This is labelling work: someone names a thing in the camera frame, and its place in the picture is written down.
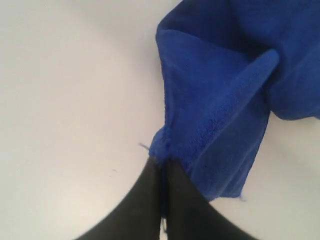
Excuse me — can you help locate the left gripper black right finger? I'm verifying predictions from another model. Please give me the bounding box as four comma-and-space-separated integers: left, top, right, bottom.
166, 160, 250, 240

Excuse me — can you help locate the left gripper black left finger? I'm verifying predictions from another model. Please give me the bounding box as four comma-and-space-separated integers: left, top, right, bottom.
79, 157, 161, 240

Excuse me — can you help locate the blue towel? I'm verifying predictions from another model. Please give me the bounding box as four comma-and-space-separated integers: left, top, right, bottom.
149, 0, 320, 201

